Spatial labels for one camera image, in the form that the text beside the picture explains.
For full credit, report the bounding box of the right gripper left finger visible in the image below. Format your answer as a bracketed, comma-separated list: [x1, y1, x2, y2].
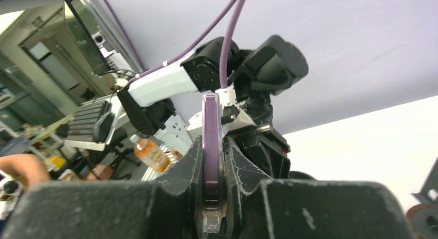
[1, 137, 202, 238]

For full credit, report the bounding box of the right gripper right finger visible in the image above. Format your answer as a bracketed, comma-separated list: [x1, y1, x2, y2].
[224, 139, 414, 238]

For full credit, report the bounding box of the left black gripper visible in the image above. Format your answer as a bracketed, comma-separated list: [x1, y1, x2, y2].
[228, 93, 291, 179]

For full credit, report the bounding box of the phone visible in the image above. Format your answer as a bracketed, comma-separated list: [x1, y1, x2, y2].
[202, 92, 226, 234]

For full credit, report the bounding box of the brown base phone stand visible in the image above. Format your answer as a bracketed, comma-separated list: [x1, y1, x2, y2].
[406, 161, 437, 238]

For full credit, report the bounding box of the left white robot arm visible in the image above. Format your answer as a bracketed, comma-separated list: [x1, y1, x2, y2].
[117, 35, 308, 179]

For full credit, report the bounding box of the orange drink bottle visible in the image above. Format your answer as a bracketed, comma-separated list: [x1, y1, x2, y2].
[129, 134, 170, 172]

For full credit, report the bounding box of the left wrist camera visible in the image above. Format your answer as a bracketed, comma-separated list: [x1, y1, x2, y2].
[186, 86, 256, 139]

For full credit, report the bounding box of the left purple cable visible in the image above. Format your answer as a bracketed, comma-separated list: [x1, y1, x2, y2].
[97, 0, 251, 89]

